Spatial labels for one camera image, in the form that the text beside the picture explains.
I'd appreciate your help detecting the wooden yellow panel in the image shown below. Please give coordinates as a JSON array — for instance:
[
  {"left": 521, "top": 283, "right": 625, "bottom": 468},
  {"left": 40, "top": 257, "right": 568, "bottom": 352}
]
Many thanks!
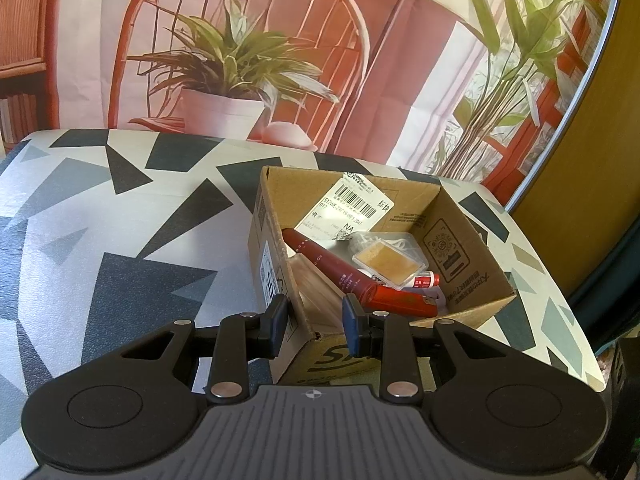
[{"left": 511, "top": 0, "right": 639, "bottom": 295}]

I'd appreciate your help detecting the brown cardboard box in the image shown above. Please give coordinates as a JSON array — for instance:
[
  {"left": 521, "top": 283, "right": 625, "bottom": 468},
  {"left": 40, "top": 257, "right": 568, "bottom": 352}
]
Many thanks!
[{"left": 248, "top": 166, "right": 515, "bottom": 385}]

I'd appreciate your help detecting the clear bag of white items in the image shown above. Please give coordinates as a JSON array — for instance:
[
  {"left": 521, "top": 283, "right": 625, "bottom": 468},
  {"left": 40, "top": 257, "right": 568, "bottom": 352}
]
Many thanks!
[{"left": 348, "top": 232, "right": 423, "bottom": 259}]

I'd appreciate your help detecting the clear case with tan pad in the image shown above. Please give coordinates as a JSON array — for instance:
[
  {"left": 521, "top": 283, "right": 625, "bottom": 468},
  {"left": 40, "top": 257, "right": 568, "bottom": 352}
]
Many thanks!
[{"left": 352, "top": 240, "right": 427, "bottom": 289}]

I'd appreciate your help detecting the dark red cylindrical tube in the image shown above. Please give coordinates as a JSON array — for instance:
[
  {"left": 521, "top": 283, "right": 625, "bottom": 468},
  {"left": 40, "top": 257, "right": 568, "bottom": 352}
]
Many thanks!
[{"left": 282, "top": 228, "right": 378, "bottom": 307}]

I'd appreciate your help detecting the geometric patterned tablecloth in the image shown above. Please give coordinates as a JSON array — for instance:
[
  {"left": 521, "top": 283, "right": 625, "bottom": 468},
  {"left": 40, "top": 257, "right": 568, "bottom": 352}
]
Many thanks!
[{"left": 1, "top": 129, "right": 610, "bottom": 479}]

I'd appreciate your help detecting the small red white bottle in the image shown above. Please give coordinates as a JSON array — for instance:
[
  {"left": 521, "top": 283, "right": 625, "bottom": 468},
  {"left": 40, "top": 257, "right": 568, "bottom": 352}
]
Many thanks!
[{"left": 411, "top": 271, "right": 440, "bottom": 289}]

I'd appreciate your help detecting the white shipping label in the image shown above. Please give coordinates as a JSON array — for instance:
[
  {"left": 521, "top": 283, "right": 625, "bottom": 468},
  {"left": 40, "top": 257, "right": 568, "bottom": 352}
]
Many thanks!
[{"left": 295, "top": 172, "right": 394, "bottom": 242}]

